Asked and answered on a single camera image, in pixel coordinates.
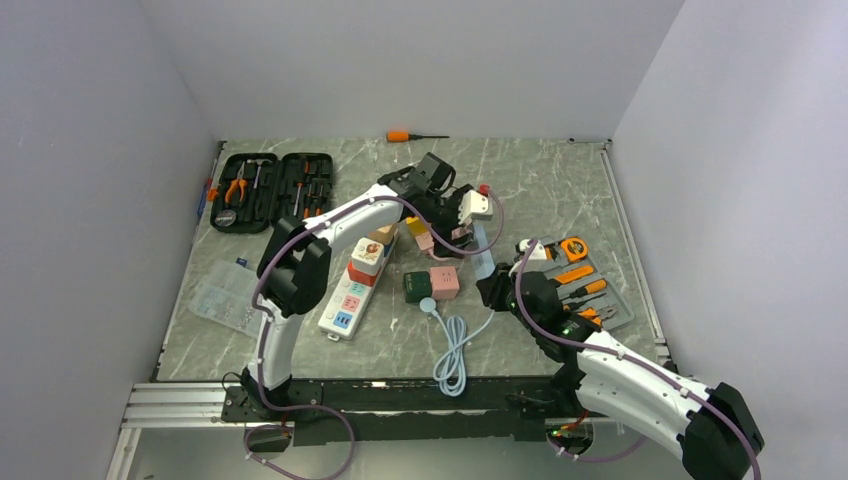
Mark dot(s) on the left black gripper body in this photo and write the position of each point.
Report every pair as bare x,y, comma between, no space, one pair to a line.
443,215

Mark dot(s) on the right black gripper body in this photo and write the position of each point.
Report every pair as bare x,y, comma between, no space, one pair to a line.
502,295

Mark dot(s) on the yellow cube adapter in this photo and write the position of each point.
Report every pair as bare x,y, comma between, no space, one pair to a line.
416,226

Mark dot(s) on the pink cube socket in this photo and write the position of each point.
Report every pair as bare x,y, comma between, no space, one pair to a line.
444,282

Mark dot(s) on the wooden beige cube adapter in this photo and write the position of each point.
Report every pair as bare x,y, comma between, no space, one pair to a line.
384,235

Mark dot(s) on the dark green cube adapter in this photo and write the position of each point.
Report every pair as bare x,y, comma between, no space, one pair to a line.
416,285

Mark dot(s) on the grey tool case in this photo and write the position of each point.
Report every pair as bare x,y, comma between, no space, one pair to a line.
569,265

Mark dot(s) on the white cube adapter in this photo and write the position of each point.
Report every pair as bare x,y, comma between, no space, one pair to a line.
367,254

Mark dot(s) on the red cube adapter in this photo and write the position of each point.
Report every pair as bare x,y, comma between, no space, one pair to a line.
368,279

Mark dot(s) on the white power strip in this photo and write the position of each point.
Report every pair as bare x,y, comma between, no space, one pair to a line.
347,303

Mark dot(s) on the black tool case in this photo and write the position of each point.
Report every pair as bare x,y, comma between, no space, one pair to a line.
255,190

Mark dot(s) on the clear plastic screw box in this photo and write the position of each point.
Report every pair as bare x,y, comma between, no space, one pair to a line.
224,295

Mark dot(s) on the pink power strip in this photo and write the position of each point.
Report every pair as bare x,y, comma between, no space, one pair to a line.
426,243

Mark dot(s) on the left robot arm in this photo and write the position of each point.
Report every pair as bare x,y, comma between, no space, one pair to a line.
293,274

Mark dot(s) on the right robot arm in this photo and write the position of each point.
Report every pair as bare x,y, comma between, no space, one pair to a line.
710,429

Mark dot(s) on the black base bar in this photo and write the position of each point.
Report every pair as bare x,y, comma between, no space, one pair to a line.
338,428

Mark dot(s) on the blue red pen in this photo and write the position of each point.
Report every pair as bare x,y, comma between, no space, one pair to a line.
203,197

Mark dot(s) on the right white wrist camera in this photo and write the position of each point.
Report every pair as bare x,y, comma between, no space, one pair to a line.
535,250

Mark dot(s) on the orange handled screwdriver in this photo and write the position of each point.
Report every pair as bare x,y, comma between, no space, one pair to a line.
404,136

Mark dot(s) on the aluminium rail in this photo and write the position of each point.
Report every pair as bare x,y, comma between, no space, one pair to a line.
166,411

